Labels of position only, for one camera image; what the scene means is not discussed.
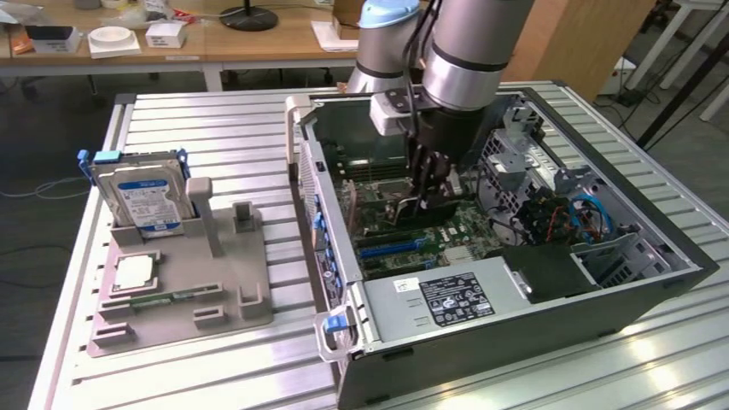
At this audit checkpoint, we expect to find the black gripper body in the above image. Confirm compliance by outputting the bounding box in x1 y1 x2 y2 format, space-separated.
413 100 493 167

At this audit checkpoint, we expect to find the graphics card with metal bracket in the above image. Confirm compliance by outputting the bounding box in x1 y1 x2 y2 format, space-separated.
341 179 463 235

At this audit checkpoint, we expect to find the metal disk bay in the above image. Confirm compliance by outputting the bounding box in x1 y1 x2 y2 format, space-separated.
475 126 571 224

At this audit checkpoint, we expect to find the green motherboard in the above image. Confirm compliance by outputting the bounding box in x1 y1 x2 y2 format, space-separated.
331 147 505 281

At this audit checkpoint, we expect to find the blue expansion slot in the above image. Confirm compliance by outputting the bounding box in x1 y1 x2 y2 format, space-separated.
357 237 429 260

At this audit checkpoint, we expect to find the black plastic shroud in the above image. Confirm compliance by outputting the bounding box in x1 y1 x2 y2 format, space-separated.
502 244 606 305

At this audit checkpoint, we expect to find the white paper stack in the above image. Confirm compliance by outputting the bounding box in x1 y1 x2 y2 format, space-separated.
309 20 361 53

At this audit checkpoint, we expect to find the wooden cabinet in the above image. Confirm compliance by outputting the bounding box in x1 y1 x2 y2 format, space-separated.
498 0 657 102

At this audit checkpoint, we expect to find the grey power supply unit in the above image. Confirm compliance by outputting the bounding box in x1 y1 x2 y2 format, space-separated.
359 255 529 343

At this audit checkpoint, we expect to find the brown cardboard box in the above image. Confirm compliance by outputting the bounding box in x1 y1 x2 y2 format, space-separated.
331 0 371 31

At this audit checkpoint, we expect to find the blue case latch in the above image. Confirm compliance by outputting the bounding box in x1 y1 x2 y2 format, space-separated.
319 313 349 334

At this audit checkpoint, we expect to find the black open PC case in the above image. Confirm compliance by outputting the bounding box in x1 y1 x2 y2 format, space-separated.
283 86 721 410

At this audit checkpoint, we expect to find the wooden desk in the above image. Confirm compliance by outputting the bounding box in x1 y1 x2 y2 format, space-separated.
0 0 517 80

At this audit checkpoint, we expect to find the black slanted pole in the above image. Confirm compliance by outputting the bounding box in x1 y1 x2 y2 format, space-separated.
635 40 729 150

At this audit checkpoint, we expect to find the black round lamp base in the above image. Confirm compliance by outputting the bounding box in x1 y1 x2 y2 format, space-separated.
217 5 279 32

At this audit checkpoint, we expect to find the grey parts rack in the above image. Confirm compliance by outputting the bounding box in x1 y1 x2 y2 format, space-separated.
86 176 277 358

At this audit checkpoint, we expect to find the hard disk in blue caddy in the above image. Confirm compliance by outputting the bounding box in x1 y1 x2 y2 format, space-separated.
77 146 192 238

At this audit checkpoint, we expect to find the green RAM stick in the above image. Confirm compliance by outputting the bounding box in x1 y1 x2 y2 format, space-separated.
129 288 201 309

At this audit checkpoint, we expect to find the silver CPU chip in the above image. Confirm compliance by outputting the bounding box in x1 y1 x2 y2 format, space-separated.
113 255 157 293

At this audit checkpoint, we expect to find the small white printed box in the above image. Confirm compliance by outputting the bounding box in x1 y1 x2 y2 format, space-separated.
144 20 189 50

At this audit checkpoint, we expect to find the white box with round dish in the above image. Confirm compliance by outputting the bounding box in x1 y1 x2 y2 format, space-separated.
86 26 144 61

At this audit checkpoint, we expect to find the white box with dark lid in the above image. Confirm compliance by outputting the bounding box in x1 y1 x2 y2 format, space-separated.
24 24 82 55

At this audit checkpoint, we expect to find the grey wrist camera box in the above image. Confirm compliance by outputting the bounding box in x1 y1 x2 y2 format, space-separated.
367 86 441 138

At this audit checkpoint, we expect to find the black camera cable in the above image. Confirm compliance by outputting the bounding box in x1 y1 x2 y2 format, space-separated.
399 0 446 138

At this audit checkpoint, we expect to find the blue data wire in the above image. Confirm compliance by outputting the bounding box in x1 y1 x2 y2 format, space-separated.
567 193 615 245

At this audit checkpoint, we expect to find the white table frame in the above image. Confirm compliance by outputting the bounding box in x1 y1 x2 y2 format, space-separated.
623 0 729 121

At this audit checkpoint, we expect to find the grey floor cable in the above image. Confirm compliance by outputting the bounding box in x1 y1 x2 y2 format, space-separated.
0 178 93 200

